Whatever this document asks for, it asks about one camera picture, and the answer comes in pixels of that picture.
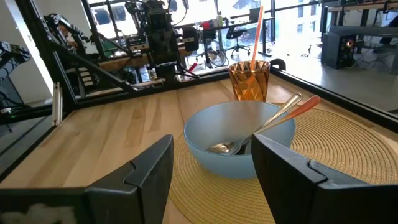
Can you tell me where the round floor fan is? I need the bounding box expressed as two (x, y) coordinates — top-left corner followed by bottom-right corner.
(204, 38), (230, 68)

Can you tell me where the black box with white labels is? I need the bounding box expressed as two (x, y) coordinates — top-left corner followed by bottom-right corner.
(70, 61), (102, 93)

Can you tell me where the round woven yellow placemat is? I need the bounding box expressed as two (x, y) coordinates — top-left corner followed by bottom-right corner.
(169, 101), (398, 224)

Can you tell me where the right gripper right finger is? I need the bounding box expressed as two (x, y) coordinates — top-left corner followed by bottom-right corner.
(251, 133), (398, 224)

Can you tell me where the black office chair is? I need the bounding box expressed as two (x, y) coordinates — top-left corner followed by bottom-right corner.
(224, 26), (252, 59)

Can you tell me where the silver aluminium bracket strip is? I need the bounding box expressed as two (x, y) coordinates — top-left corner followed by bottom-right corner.
(52, 82), (64, 127)

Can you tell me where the blue plastic bowl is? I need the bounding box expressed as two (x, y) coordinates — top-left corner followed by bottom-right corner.
(183, 100), (296, 180)

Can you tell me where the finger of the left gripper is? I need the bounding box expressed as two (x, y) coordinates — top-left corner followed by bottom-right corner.
(182, 26), (200, 53)
(126, 35), (149, 54)

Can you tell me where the computer tower with red light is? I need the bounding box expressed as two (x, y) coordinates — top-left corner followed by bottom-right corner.
(320, 32), (359, 70)

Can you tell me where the black aluminium table frame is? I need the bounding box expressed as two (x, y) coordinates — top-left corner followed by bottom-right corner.
(0, 0), (398, 184)

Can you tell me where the orange drinking straw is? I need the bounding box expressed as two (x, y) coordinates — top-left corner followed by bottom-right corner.
(249, 5), (265, 71)

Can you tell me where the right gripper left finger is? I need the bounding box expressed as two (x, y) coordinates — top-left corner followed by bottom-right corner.
(0, 134), (174, 224)

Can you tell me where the orange-handled metal spoon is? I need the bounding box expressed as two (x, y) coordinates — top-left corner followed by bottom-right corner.
(206, 95), (322, 156)

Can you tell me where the silver metal fork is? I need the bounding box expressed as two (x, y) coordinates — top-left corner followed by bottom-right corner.
(228, 92), (303, 156)

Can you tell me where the amber faceted plastic cup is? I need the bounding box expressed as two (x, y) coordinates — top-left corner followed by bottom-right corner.
(228, 60), (271, 103)

